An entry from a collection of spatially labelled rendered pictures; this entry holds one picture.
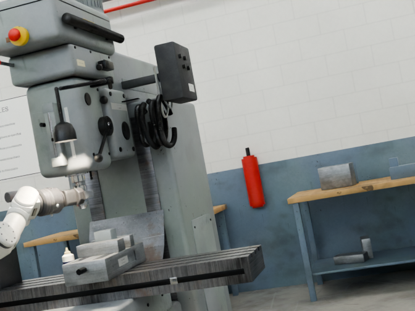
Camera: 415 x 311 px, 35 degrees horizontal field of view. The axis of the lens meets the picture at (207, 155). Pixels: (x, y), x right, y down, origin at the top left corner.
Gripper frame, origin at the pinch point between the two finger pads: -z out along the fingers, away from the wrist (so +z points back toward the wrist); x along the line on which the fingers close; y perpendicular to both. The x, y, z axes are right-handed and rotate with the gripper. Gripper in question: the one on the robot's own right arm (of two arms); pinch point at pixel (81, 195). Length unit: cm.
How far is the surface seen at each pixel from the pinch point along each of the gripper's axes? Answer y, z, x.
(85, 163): -10.3, 4.7, -11.0
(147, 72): -48, -61, 16
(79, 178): -5.8, 1.0, -2.2
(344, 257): 91, -353, 103
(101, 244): 16.9, 4.1, -11.2
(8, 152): -60, -262, 430
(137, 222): 14.3, -33.9, 10.4
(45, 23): -55, 17, -18
